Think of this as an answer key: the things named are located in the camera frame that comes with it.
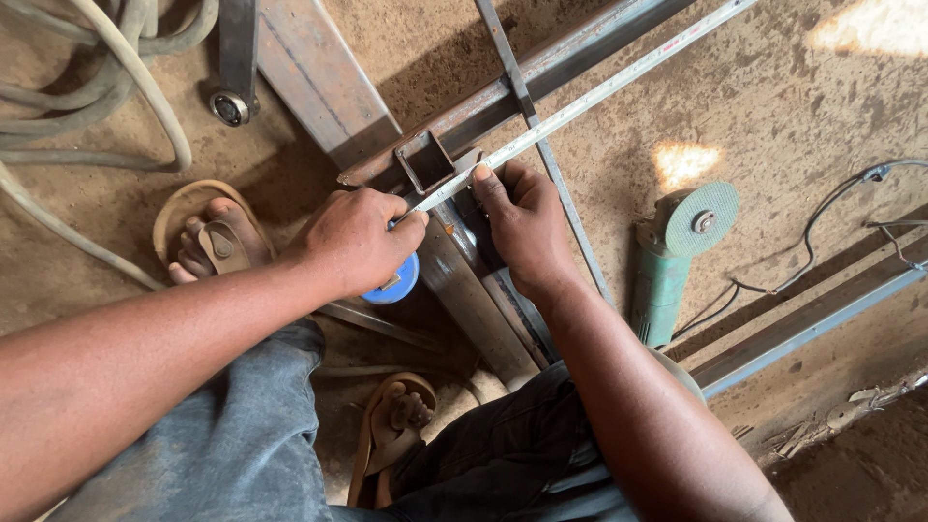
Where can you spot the heap of scrap debris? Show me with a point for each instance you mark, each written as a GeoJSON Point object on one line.
{"type": "Point", "coordinates": [848, 413]}

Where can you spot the person's right foot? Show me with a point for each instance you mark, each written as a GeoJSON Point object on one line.
{"type": "Point", "coordinates": [412, 413]}

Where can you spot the rusty square steel tube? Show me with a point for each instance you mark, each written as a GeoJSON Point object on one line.
{"type": "Point", "coordinates": [464, 120]}

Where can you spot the blue tape measure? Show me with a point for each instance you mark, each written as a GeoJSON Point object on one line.
{"type": "Point", "coordinates": [580, 109]}

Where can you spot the dark steel tube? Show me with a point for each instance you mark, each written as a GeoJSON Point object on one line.
{"type": "Point", "coordinates": [526, 319]}

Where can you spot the green angle grinder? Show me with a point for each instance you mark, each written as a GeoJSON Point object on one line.
{"type": "Point", "coordinates": [663, 275]}

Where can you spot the dark bar with roller bearing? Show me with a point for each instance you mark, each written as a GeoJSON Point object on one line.
{"type": "Point", "coordinates": [238, 51]}

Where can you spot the tan sandal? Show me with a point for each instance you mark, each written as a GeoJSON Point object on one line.
{"type": "Point", "coordinates": [377, 449]}
{"type": "Point", "coordinates": [178, 210]}

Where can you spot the person's left foot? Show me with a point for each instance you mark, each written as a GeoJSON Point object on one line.
{"type": "Point", "coordinates": [243, 232]}

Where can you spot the short steel flat bar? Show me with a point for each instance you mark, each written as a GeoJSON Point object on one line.
{"type": "Point", "coordinates": [377, 324]}

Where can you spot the wide grey steel tube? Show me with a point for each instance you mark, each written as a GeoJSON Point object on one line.
{"type": "Point", "coordinates": [319, 72]}

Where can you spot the person's left fingers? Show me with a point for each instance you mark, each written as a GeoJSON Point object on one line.
{"type": "Point", "coordinates": [407, 227]}

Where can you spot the person's left hand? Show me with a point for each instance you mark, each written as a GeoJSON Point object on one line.
{"type": "Point", "coordinates": [348, 243]}

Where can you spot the person's foot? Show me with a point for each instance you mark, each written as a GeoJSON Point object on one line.
{"type": "Point", "coordinates": [412, 413]}
{"type": "Point", "coordinates": [243, 232]}

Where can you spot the person's jeans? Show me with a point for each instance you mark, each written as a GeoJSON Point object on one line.
{"type": "Point", "coordinates": [239, 449]}

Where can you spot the long grey steel tube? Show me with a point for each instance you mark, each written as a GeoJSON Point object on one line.
{"type": "Point", "coordinates": [805, 330]}

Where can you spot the person's right hand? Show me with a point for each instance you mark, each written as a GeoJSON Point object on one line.
{"type": "Point", "coordinates": [529, 232]}

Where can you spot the thin steel flat bar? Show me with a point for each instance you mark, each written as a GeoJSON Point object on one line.
{"type": "Point", "coordinates": [518, 87]}

